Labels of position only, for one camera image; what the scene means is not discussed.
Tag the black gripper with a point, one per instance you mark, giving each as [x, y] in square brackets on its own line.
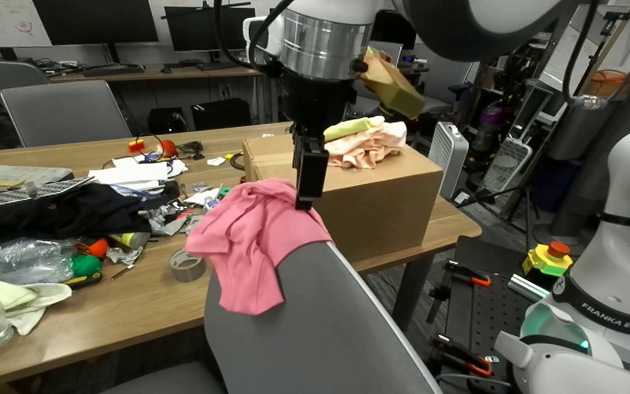
[316, 100]

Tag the peach fabric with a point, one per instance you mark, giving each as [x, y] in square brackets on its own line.
[366, 154]

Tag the yellow fabric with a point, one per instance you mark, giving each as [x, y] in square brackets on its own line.
[351, 130]

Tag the pink fabric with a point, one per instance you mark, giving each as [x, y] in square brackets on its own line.
[251, 241]

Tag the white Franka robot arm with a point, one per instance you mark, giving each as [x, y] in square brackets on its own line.
[623, 219]

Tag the brown cardboard box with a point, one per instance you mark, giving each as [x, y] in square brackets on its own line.
[388, 204]

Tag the grey black-backed office chair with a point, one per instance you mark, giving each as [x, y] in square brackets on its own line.
[329, 330]

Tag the black bag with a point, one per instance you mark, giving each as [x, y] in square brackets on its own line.
[168, 121]
[219, 115]

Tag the dark green small item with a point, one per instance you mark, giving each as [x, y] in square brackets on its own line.
[194, 150]

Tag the white space heater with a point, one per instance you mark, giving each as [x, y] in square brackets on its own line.
[448, 156]

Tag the orange ball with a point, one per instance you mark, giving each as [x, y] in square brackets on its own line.
[168, 148]

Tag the crumpled foil wrapper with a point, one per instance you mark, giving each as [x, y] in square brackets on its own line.
[164, 219]

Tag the grey tape roll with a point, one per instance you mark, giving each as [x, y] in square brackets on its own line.
[186, 263]

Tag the dark table leg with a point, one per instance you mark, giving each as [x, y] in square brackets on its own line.
[411, 292]

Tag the wooden desk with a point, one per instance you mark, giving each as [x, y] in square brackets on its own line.
[185, 72]

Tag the small red item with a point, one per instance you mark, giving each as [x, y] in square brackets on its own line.
[137, 145]

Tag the white papers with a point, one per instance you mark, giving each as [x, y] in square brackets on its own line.
[133, 174]

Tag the medium black monitor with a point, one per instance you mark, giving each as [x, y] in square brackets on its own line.
[197, 30]

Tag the white grid panel device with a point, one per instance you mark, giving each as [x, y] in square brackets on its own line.
[508, 165]

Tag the black keyboard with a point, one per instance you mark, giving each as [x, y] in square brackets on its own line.
[115, 68]

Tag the green orange toy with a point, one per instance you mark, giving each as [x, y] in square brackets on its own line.
[86, 265]

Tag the black cloth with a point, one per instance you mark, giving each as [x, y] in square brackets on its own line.
[59, 216]

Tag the yellow red emergency stop button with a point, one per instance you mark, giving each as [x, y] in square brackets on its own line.
[547, 258]

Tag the large black monitor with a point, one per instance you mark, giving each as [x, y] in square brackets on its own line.
[96, 20]

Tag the grey cylindrical bin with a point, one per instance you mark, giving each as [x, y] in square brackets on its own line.
[578, 127]

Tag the grey cloth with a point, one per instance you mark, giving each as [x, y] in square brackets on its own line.
[26, 176]

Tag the clear plastic bag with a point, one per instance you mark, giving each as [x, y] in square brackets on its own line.
[23, 258]

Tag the pale yellow cloth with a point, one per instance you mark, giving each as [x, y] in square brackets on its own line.
[0, 297]

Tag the whiteboard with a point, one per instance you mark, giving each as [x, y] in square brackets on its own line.
[0, 23]

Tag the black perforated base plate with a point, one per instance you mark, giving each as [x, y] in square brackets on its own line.
[490, 313]

